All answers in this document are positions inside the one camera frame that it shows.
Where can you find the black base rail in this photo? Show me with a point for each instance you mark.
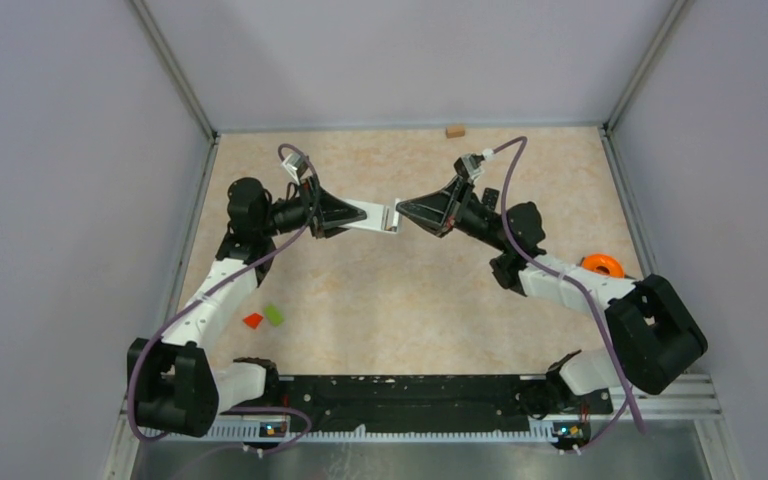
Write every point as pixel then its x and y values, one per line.
pixel 433 405

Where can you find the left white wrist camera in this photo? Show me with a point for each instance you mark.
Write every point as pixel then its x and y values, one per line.
pixel 297 167

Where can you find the white battery cover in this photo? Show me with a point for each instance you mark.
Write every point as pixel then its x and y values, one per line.
pixel 396 216

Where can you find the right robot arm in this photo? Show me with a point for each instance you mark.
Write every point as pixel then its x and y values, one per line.
pixel 652 336

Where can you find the white remote control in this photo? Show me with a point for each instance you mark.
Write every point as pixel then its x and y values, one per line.
pixel 378 217

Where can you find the red block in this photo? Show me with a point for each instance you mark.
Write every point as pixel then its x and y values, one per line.
pixel 253 320

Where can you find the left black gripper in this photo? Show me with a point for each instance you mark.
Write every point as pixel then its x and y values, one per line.
pixel 329 212

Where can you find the green block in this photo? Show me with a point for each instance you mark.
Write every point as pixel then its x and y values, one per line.
pixel 273 315

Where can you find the black remote control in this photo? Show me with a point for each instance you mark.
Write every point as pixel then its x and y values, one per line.
pixel 490 198

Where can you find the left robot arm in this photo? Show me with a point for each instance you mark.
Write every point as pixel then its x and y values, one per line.
pixel 171 386

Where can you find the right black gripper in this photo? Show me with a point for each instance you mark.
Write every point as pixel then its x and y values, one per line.
pixel 442 211

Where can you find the orange tape roll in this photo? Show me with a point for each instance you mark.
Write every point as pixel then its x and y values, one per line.
pixel 603 264

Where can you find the brown wooden block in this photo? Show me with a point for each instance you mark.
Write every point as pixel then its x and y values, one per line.
pixel 455 131

